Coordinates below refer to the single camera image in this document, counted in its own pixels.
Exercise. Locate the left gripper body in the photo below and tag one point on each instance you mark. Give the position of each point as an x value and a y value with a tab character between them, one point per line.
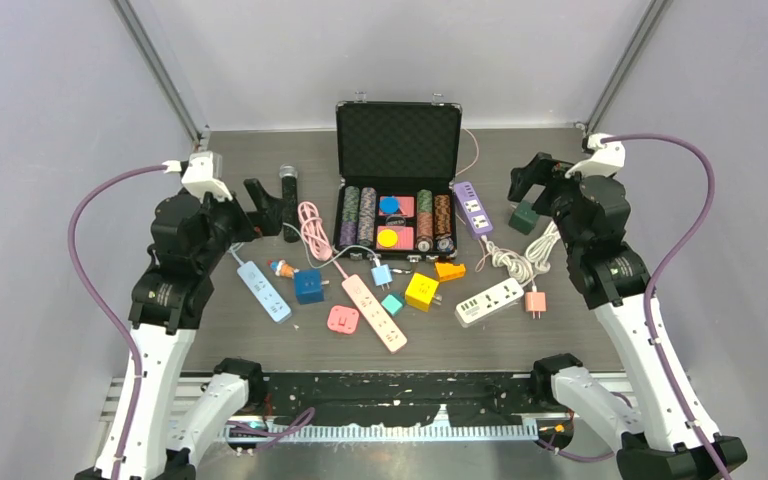
226	218

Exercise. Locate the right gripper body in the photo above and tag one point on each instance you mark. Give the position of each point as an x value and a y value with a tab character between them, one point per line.
557	198

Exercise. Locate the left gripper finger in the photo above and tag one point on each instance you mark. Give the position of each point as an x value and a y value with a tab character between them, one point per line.
265	204
267	226

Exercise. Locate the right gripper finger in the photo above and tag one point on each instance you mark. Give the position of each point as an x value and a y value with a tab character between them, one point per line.
521	181
545	163

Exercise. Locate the blue cube socket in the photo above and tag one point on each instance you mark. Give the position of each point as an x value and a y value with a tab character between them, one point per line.
309	286

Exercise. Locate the teal small cube adapter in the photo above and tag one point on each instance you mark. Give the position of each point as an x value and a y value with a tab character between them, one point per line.
393	304

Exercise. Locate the yellow cube adapter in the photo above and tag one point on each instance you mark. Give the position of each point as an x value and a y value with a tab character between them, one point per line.
422	292

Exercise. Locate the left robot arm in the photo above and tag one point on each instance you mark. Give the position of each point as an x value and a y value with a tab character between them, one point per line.
191	235

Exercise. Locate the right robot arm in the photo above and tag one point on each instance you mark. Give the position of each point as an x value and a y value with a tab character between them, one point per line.
668	434

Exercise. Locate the salmon pink plug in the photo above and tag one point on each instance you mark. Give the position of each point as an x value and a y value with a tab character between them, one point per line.
535	303

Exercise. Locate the black cylinder tube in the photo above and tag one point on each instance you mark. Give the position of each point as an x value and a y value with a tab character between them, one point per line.
289	184

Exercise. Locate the dark green cube adapter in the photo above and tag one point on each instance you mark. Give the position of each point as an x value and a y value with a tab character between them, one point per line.
523	218

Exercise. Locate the small cone figurine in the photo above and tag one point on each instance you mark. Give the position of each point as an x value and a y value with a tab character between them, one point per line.
281	268

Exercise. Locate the light blue power strip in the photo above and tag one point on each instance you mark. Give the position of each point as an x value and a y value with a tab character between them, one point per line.
264	292

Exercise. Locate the purple power strip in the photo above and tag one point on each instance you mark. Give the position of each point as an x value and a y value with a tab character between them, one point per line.
472	210

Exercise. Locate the white power strip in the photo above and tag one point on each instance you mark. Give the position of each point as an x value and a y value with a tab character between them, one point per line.
488	302

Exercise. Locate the yellow round chip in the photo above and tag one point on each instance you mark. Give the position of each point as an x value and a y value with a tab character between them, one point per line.
387	238

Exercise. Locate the pink square adapter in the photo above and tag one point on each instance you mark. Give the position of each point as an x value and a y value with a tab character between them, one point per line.
343	320

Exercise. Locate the blue round chip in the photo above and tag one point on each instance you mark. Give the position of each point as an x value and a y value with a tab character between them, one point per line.
389	205

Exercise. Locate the orange yellow toy block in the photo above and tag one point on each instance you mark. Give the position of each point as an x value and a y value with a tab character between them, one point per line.
447	271

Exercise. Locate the light blue usb charger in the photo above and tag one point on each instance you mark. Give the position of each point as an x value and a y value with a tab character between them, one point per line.
382	276

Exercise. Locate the black poker chip case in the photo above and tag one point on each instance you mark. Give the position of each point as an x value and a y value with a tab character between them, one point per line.
407	150

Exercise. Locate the pink power strip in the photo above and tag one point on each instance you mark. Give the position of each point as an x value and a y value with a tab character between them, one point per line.
376	316

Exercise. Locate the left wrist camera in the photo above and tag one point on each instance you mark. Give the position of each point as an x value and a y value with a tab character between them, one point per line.
201	175

